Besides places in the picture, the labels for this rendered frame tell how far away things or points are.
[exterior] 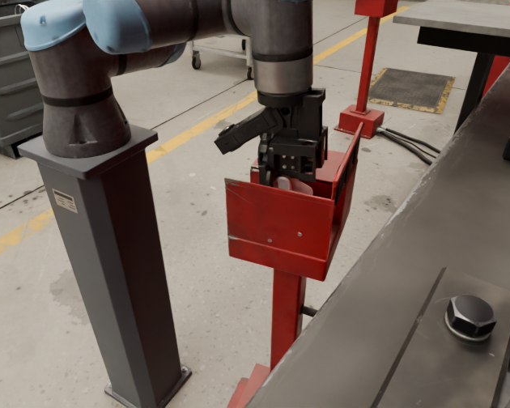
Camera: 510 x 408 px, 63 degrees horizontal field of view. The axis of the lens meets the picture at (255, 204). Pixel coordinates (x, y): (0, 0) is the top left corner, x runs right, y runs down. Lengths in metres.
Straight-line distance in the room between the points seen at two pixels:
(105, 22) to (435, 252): 0.40
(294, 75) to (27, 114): 2.24
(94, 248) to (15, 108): 1.83
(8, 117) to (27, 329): 1.33
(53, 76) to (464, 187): 0.60
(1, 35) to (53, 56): 1.82
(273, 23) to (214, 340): 1.09
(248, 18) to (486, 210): 0.33
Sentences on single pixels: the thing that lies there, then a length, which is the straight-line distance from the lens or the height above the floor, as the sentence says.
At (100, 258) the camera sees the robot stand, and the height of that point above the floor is 0.57.
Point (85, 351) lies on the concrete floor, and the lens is 1.48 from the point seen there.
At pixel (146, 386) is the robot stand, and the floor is 0.12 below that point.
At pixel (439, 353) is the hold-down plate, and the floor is 0.90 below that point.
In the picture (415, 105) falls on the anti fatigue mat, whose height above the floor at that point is 0.02.
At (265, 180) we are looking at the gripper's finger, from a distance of 0.58.
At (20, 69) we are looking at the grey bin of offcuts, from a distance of 2.62.
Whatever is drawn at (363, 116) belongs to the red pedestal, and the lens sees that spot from 2.65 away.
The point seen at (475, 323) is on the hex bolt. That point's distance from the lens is 0.29.
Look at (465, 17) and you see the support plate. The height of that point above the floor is 1.00.
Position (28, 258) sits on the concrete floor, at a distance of 1.89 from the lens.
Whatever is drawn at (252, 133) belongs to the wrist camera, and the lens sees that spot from 0.58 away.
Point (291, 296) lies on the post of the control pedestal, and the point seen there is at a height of 0.53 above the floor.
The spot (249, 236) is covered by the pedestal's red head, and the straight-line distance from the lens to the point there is 0.64.
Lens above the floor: 1.12
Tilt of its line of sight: 35 degrees down
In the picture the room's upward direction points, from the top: straight up
